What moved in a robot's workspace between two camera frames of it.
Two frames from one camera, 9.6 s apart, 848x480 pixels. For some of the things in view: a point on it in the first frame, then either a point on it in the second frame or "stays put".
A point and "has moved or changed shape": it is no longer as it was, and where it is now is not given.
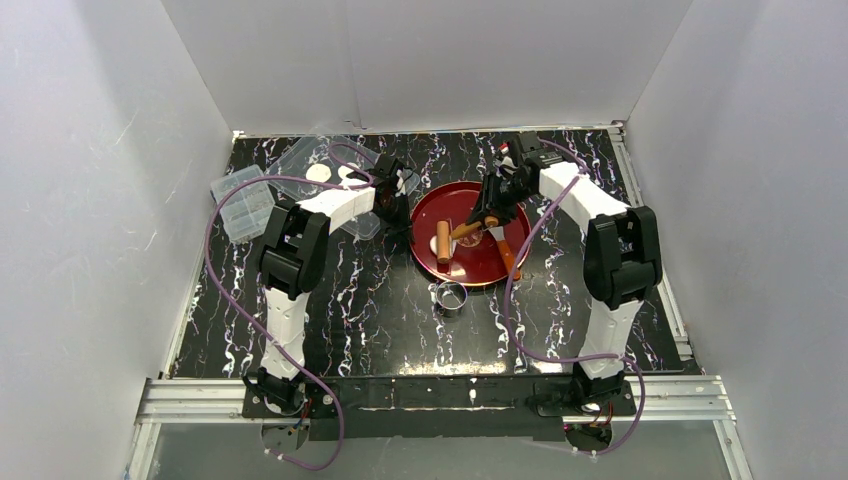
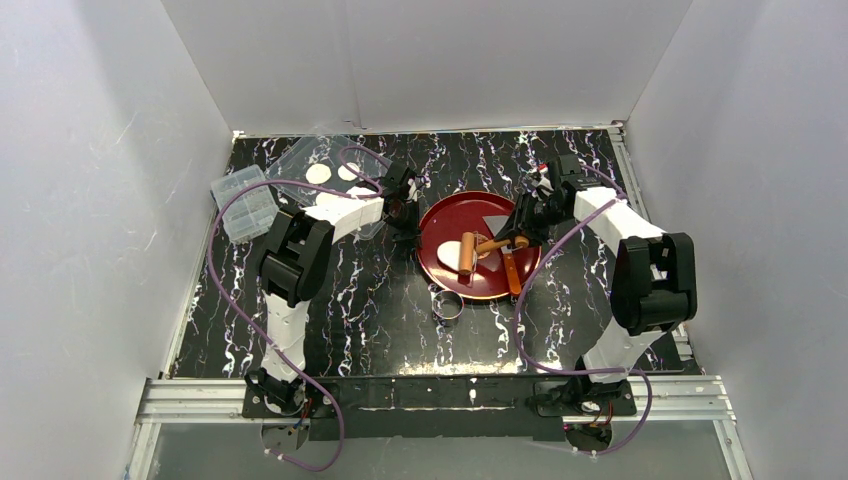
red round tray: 447,248 has moved or changed shape
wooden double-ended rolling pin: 443,235 → 468,249
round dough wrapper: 318,172 stays put
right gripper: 490,201 → 527,216
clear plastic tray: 334,175 stays put
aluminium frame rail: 673,398 stays put
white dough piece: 433,245 has moved or changed shape
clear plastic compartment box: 246,210 stays put
